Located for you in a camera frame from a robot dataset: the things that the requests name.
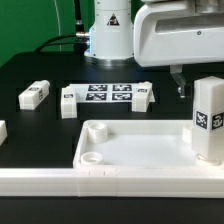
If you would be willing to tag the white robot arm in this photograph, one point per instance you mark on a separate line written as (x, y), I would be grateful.
(111, 37)

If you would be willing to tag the white block at left edge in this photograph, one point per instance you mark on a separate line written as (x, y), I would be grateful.
(3, 131)

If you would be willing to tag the white marker base plate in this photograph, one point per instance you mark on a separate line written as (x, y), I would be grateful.
(109, 93)

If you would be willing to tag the white desk tabletop tray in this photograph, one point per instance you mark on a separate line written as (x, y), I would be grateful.
(136, 144)

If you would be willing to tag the white L-shaped fence wall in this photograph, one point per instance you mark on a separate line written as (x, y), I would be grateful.
(196, 181)

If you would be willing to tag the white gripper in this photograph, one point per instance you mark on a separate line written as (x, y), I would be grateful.
(178, 33)

